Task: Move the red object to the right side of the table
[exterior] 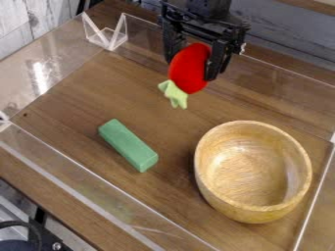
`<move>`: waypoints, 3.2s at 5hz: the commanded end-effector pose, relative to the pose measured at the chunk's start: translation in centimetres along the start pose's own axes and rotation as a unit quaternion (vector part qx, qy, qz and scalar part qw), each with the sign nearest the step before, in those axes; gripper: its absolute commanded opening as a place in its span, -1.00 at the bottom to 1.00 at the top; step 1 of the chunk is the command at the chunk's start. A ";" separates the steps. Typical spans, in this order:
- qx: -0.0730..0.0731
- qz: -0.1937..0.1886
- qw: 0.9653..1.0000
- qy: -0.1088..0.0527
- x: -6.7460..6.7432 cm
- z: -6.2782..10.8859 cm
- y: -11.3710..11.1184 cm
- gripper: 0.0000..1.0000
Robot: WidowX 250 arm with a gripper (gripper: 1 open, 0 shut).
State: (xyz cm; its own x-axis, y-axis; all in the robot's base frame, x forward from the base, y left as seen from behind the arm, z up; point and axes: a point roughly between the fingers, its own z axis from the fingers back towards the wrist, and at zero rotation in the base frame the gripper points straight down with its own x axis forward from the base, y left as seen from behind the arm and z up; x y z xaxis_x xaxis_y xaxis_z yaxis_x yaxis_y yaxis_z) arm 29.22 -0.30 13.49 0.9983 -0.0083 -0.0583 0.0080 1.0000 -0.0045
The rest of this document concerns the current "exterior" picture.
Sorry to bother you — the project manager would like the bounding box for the light wooden bowl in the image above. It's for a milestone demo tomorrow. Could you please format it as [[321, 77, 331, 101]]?
[[194, 121, 313, 224]]

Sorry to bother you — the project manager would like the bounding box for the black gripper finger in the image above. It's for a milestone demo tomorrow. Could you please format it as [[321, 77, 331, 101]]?
[[163, 20, 186, 63], [205, 40, 233, 81]]

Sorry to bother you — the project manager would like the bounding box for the clear acrylic corner bracket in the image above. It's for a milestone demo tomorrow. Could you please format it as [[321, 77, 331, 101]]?
[[82, 13, 129, 51]]

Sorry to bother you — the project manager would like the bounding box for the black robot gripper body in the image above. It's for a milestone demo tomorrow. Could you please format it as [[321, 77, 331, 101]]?
[[161, 0, 250, 54]]

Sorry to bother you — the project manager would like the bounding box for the green rectangular block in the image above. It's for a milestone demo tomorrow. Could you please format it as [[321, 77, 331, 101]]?
[[99, 119, 159, 173]]

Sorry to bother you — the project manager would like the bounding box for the black clamp with cable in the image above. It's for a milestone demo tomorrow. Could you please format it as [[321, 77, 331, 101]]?
[[0, 210, 74, 251]]

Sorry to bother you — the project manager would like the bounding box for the clear acrylic tray wall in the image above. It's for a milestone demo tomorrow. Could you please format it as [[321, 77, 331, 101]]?
[[0, 15, 335, 251]]

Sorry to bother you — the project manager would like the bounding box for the red plush strawberry toy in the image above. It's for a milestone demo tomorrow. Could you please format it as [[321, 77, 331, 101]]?
[[159, 43, 211, 109]]

